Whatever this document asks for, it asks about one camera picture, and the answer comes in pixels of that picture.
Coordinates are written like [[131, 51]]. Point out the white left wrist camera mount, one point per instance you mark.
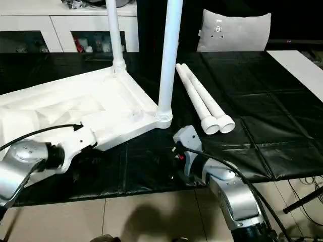
[[80, 138]]

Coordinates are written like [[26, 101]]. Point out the grey bag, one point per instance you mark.
[[101, 2]]

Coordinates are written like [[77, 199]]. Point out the black mat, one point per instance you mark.
[[265, 113]]

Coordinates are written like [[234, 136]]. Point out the white plastic table leg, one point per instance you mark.
[[116, 32], [169, 55], [208, 98], [196, 98]]

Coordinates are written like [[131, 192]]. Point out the white flat panel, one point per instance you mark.
[[297, 70]]

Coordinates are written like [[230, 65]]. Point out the small white jar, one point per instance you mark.
[[88, 49]]

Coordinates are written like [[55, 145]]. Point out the grey cushion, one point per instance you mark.
[[234, 32]]

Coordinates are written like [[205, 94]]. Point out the white plastic table top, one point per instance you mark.
[[88, 100]]

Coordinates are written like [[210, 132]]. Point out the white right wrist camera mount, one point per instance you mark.
[[189, 137]]

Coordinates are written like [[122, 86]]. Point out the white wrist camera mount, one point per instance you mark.
[[80, 138], [189, 137]]

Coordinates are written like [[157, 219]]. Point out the black metal frame bar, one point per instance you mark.
[[302, 201]]

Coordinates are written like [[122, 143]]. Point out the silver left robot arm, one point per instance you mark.
[[20, 161]]

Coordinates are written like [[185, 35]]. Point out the white cabinet with glass doors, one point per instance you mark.
[[58, 22]]

